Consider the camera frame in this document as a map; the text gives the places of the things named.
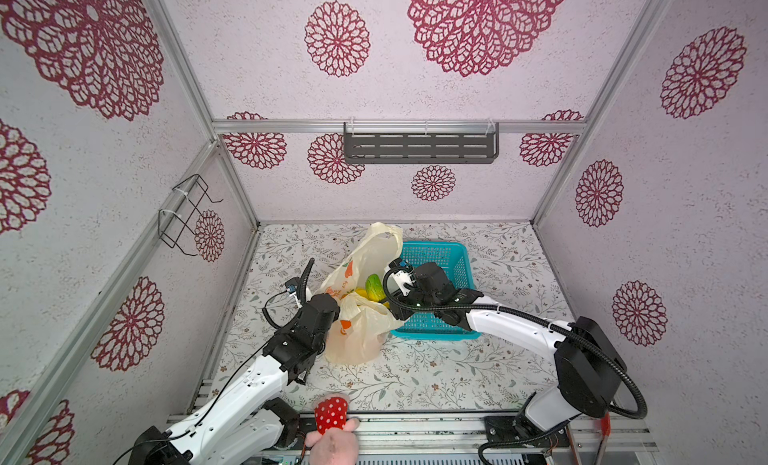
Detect green mango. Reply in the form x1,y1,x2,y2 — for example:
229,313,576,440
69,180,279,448
365,274,387,303

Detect teal plastic basket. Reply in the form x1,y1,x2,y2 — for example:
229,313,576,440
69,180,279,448
389,241,482,341

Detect black wire wall rack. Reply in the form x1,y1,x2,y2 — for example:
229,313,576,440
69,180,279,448
156,174,226,263

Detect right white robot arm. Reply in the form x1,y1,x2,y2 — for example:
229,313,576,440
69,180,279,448
383,259,626,447

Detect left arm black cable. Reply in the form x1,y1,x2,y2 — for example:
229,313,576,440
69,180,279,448
261,257,316,331

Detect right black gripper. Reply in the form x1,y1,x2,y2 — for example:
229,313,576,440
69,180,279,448
375,283,441,321

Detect red handled tongs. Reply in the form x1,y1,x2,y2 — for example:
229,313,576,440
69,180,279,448
565,414,612,465

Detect grey wall shelf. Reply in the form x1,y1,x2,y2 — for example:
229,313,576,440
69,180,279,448
342,122,500,165

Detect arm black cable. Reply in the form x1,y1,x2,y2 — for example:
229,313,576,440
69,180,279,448
261,257,316,331
382,265,649,421

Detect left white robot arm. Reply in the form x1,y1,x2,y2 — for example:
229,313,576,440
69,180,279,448
128,294,340,464

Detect pink plush toy spotted cap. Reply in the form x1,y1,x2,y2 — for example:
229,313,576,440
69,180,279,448
305,393,360,465

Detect cream plastic bag orange print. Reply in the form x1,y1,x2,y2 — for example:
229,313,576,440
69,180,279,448
318,222,404,365

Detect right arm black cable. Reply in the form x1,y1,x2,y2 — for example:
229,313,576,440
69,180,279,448
382,265,649,421

